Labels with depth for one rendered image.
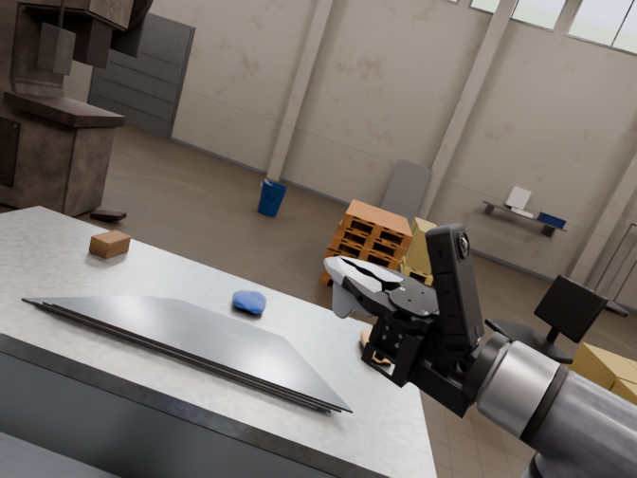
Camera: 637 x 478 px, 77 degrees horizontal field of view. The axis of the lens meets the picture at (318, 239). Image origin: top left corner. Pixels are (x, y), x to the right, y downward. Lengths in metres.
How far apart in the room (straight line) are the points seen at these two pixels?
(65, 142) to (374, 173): 6.86
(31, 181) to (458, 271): 4.21
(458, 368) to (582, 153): 9.74
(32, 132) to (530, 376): 4.21
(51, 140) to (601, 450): 4.17
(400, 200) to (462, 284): 8.75
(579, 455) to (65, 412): 0.86
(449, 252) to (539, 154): 9.50
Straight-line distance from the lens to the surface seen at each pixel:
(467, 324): 0.40
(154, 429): 0.91
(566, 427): 0.39
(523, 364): 0.40
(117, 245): 1.32
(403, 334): 0.43
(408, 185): 9.17
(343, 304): 0.46
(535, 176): 9.87
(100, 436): 0.98
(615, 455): 0.40
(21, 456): 1.01
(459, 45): 9.82
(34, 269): 1.21
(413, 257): 5.82
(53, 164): 4.27
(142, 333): 0.95
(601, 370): 4.50
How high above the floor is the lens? 1.60
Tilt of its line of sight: 15 degrees down
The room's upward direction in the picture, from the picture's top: 19 degrees clockwise
